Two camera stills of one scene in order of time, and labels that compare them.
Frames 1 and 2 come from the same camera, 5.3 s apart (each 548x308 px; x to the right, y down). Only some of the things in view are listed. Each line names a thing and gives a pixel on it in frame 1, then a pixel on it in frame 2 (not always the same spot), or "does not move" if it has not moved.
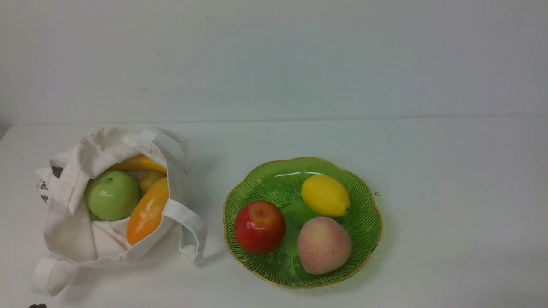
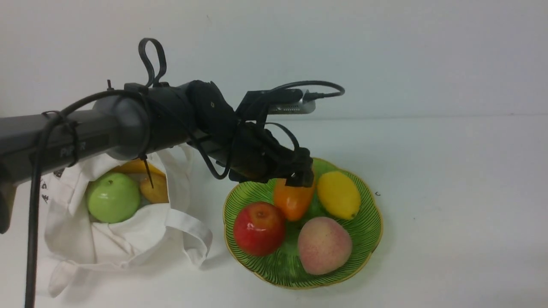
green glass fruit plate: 281,182 does not move
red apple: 259,227 does not move
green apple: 113,195 does not move
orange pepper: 147,214 to 295,202
